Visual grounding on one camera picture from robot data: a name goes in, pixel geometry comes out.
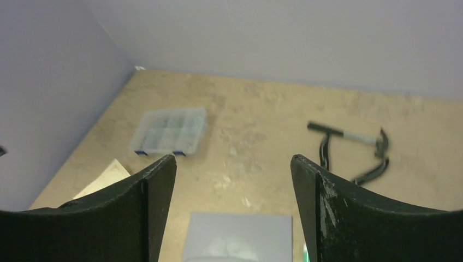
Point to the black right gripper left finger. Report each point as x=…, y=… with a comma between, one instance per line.
x=122, y=222

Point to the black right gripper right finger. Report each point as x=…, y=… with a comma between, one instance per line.
x=345, y=222

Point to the cream lined letter paper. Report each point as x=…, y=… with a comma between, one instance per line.
x=113, y=173

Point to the clear plastic screw box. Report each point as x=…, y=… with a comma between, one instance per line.
x=169, y=131

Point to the black handled pliers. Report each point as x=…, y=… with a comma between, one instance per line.
x=377, y=166

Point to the black handled hammer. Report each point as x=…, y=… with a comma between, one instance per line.
x=381, y=144

